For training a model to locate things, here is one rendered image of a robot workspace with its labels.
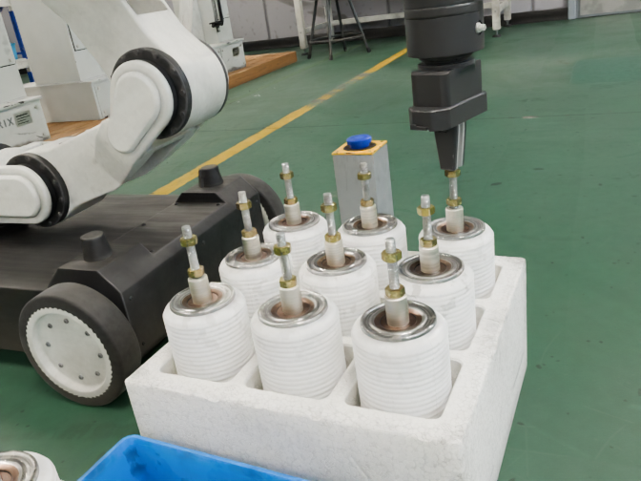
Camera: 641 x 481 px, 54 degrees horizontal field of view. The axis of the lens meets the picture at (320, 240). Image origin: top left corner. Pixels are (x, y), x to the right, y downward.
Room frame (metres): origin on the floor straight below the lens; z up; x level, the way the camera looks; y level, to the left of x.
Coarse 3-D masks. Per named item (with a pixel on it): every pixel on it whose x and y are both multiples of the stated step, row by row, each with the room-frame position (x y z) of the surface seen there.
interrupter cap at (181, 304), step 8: (216, 288) 0.67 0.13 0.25; (224, 288) 0.67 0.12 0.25; (232, 288) 0.66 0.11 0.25; (176, 296) 0.67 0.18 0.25; (184, 296) 0.66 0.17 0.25; (216, 296) 0.66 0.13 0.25; (224, 296) 0.65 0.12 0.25; (232, 296) 0.64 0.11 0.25; (176, 304) 0.65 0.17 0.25; (184, 304) 0.64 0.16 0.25; (192, 304) 0.64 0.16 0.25; (200, 304) 0.64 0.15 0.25; (208, 304) 0.63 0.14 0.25; (216, 304) 0.63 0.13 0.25; (224, 304) 0.63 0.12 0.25; (176, 312) 0.62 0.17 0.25; (184, 312) 0.62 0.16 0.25; (192, 312) 0.62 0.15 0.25; (200, 312) 0.62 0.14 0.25; (208, 312) 0.62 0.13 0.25
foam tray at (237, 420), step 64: (512, 320) 0.68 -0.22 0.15; (128, 384) 0.62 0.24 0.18; (192, 384) 0.59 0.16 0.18; (256, 384) 0.60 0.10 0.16; (512, 384) 0.67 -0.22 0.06; (192, 448) 0.58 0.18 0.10; (256, 448) 0.54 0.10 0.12; (320, 448) 0.51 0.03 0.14; (384, 448) 0.47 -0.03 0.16; (448, 448) 0.44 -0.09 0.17
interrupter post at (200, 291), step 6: (204, 276) 0.65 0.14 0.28; (192, 282) 0.64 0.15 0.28; (198, 282) 0.64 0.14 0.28; (204, 282) 0.65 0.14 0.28; (192, 288) 0.64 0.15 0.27; (198, 288) 0.64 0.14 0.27; (204, 288) 0.64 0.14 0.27; (192, 294) 0.65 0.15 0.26; (198, 294) 0.64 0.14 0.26; (204, 294) 0.64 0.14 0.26; (210, 294) 0.65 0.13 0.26; (198, 300) 0.64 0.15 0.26; (204, 300) 0.64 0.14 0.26; (210, 300) 0.65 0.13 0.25
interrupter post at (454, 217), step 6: (450, 210) 0.74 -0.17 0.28; (456, 210) 0.74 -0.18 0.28; (462, 210) 0.74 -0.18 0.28; (450, 216) 0.74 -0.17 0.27; (456, 216) 0.74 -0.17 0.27; (462, 216) 0.74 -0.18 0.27; (450, 222) 0.74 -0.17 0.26; (456, 222) 0.74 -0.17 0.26; (462, 222) 0.74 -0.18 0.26; (450, 228) 0.74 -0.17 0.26; (456, 228) 0.74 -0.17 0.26; (462, 228) 0.74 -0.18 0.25
